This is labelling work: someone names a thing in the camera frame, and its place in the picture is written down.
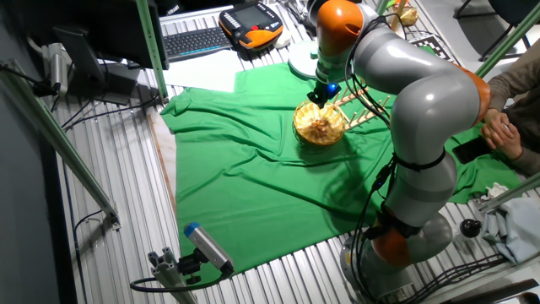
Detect black computer monitor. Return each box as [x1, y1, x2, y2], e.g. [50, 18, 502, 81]
[8, 0, 170, 71]

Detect dark smartphone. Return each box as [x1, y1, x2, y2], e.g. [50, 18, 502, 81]
[451, 135, 493, 165]

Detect white crumpled tissue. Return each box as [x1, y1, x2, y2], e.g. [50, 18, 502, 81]
[480, 182, 510, 202]

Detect brown clothed person torso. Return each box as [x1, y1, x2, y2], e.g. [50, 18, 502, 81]
[504, 92, 540, 149]

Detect silver cylindrical camera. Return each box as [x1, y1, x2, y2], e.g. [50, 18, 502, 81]
[47, 41, 69, 93]

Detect orange wicker basket dish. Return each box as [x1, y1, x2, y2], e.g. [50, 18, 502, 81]
[293, 100, 348, 147]

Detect white paper sheet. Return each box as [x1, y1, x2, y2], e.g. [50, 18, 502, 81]
[162, 49, 246, 94]

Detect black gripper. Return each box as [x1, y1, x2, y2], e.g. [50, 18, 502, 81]
[306, 81, 342, 111]

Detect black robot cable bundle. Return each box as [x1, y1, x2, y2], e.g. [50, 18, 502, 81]
[343, 14, 507, 304]

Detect white computer mouse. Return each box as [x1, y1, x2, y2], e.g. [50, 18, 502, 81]
[272, 29, 293, 50]

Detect white round plate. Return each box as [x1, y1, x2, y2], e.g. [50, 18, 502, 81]
[288, 40, 320, 80]

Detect black camera cable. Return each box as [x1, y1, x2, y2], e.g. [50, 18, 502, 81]
[129, 269, 234, 293]

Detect green cloth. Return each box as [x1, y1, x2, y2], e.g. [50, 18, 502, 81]
[159, 62, 522, 283]

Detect clear bag with yellow items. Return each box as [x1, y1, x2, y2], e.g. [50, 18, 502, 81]
[390, 0, 419, 29]

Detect silver camera with blue end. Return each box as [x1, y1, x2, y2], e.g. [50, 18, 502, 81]
[183, 222, 235, 275]

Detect orange black teach pendant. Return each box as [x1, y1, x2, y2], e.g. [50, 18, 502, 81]
[218, 0, 284, 51]

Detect black round knob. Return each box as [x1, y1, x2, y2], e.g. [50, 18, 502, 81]
[459, 218, 483, 239]

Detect wooden dish rack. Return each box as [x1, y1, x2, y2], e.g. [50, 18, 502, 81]
[331, 86, 392, 132]

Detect black white checkerboard marker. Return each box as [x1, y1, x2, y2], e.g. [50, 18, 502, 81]
[411, 35, 455, 62]

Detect brown sleeved forearm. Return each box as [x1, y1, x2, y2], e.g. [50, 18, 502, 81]
[512, 145, 540, 177]
[487, 48, 540, 114]

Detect grey aluminium profile post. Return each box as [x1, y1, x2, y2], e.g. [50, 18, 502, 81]
[147, 247, 199, 304]

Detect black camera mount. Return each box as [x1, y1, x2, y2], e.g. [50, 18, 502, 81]
[176, 247, 208, 285]

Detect grey crumpled cloth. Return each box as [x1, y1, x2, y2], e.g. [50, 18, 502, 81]
[480, 196, 540, 265]

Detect green aluminium frame bar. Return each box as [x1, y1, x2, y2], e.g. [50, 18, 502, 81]
[134, 0, 170, 105]
[474, 2, 540, 81]
[478, 172, 540, 214]
[0, 58, 122, 231]

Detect black office chair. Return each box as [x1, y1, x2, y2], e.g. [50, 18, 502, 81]
[453, 0, 540, 62]

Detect black monitor stand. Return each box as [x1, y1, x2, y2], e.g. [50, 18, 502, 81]
[52, 27, 143, 106]

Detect black computer keyboard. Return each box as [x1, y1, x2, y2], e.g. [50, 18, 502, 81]
[162, 26, 233, 63]

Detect hand with brown sleeve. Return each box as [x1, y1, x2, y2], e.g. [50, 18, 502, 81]
[480, 124, 524, 162]
[483, 107, 514, 138]

